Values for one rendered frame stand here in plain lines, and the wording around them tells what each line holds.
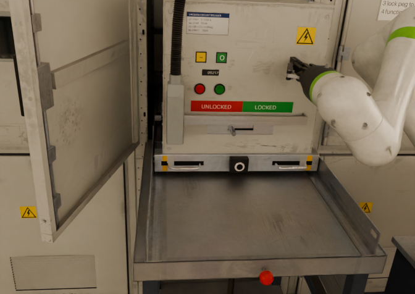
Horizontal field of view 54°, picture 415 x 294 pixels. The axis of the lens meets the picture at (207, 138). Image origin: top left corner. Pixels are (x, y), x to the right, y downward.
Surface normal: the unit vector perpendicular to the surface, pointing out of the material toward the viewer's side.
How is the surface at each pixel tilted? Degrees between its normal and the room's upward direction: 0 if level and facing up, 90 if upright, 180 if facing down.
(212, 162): 90
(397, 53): 38
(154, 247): 0
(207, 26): 90
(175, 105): 90
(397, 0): 90
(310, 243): 0
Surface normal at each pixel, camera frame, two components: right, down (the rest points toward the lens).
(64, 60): 0.98, 0.12
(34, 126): -0.19, 0.38
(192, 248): 0.05, -0.92
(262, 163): 0.10, 0.40
